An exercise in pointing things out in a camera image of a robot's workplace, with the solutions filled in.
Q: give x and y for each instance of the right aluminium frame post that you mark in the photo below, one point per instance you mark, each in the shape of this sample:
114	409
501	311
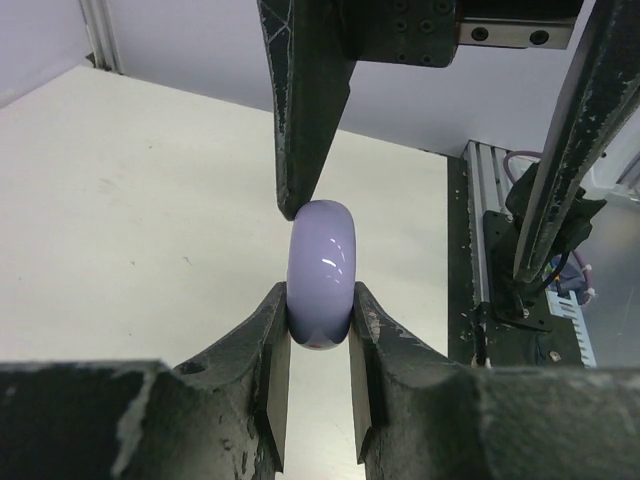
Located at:
101	35

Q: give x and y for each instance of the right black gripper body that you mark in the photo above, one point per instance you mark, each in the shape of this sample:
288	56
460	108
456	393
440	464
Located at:
429	32

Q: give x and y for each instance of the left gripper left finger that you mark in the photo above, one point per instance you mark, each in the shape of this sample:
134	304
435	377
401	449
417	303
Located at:
246	376

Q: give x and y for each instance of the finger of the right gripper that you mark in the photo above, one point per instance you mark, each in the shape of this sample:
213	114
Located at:
598	96
310	71

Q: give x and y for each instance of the purple earbud charging case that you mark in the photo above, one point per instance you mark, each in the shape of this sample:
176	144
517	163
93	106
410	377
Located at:
321	274

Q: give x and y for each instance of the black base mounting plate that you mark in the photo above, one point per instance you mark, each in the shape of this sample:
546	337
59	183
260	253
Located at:
474	336

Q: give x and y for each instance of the white slotted cable duct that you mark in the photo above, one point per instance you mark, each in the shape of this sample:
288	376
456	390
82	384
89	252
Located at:
567	306

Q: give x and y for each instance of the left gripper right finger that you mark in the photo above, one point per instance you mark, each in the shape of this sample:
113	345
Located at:
393	374

